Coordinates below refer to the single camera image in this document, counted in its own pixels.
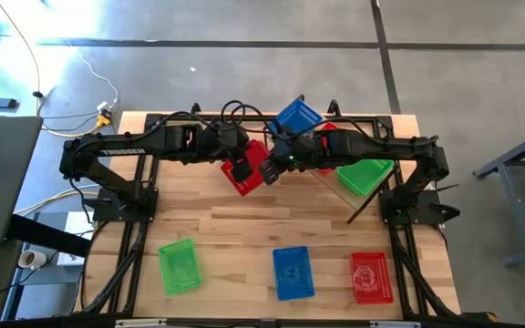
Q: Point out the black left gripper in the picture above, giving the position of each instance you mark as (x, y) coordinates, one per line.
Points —
(221, 146)

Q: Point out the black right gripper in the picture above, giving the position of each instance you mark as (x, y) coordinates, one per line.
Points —
(301, 154)

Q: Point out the red plastic basket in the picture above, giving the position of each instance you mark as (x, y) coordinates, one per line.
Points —
(372, 279)
(330, 129)
(259, 159)

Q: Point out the wooden shelf with black legs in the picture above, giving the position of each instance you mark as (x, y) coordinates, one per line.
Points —
(328, 182)

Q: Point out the blue plastic basket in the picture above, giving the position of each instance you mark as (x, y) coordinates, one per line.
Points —
(295, 278)
(296, 116)

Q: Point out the green plastic basket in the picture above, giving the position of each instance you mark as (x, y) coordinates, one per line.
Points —
(179, 268)
(365, 177)

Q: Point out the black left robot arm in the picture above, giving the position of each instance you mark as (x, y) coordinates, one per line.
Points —
(121, 151)

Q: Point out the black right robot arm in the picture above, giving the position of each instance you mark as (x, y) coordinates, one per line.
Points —
(381, 146)

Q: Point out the yellow power plug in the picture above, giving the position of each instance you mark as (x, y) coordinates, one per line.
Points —
(104, 120)

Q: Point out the white power adapter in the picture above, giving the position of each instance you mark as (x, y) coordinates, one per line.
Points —
(103, 106)

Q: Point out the white box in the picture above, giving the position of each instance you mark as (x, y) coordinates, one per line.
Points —
(78, 223)

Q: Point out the black angled beam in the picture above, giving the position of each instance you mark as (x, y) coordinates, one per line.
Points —
(48, 234)

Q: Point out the white paper cup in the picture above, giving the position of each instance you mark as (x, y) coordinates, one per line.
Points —
(31, 259)

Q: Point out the grey flat monitor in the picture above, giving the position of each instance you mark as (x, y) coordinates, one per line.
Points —
(3, 173)

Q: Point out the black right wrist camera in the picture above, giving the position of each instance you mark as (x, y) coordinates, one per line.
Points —
(287, 142)

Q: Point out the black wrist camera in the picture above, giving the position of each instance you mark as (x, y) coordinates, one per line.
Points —
(287, 142)
(222, 128)

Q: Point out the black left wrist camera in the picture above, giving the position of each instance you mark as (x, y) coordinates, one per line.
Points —
(222, 128)

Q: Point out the black aluminium table frame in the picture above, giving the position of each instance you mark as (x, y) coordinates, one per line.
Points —
(385, 122)

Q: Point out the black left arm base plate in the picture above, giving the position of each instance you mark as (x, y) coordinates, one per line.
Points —
(107, 215)

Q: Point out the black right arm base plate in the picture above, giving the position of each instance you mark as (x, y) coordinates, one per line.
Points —
(426, 218)

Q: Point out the grey metal desk frame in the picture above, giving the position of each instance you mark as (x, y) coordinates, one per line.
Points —
(508, 205)

